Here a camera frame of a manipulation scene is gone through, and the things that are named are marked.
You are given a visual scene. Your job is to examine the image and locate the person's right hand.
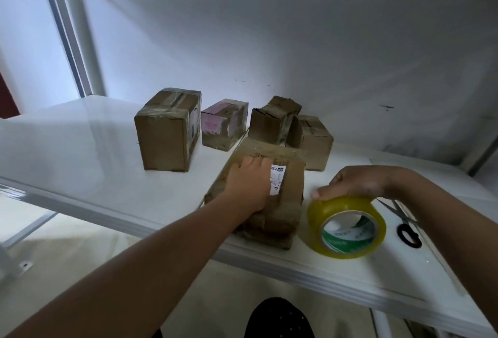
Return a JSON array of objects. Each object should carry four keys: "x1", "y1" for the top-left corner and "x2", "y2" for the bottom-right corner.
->
[{"x1": 310, "y1": 165, "x2": 421, "y2": 203}]

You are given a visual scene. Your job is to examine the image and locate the red-brown door frame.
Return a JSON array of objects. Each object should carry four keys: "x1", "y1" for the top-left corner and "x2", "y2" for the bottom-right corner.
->
[{"x1": 0, "y1": 73, "x2": 20, "y2": 119}]

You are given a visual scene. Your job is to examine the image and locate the white tube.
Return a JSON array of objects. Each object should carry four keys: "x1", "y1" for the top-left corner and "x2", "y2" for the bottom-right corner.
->
[{"x1": 371, "y1": 309, "x2": 392, "y2": 338}]

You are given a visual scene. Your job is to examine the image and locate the corrugated cardboard box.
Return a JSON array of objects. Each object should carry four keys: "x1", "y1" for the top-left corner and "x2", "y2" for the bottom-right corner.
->
[{"x1": 247, "y1": 95, "x2": 303, "y2": 147}]

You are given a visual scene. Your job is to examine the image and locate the small cardboard box red label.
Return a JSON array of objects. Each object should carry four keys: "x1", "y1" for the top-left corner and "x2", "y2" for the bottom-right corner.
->
[{"x1": 289, "y1": 113, "x2": 336, "y2": 173}]

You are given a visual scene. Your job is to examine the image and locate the black handled scissors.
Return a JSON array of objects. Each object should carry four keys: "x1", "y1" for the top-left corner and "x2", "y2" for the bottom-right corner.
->
[{"x1": 377, "y1": 197, "x2": 424, "y2": 250}]

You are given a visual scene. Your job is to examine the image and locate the white metal shelf rack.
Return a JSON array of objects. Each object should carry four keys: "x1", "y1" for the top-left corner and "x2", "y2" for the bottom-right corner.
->
[{"x1": 0, "y1": 0, "x2": 498, "y2": 338}]

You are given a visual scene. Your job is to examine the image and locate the long cardboard box white label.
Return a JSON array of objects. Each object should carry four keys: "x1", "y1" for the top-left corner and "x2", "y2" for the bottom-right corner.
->
[{"x1": 133, "y1": 88, "x2": 202, "y2": 173}]

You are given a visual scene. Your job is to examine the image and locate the yellow tape roll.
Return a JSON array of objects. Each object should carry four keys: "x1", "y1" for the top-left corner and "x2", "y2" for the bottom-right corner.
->
[{"x1": 302, "y1": 196, "x2": 388, "y2": 260}]

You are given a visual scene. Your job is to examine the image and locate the person's left forearm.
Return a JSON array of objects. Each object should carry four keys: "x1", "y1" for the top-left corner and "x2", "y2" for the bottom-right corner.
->
[{"x1": 4, "y1": 194, "x2": 246, "y2": 338}]

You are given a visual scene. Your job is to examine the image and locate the person's black trousers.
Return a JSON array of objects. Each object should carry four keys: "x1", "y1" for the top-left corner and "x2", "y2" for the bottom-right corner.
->
[{"x1": 151, "y1": 296, "x2": 317, "y2": 338}]

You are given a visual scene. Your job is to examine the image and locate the pink carton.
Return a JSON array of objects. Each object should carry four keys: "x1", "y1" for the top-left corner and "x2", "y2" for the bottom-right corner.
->
[{"x1": 200, "y1": 98, "x2": 251, "y2": 153}]

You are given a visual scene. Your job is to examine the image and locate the person's left hand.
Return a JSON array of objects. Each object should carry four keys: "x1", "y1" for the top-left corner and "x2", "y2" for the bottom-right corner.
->
[{"x1": 220, "y1": 155, "x2": 274, "y2": 217}]

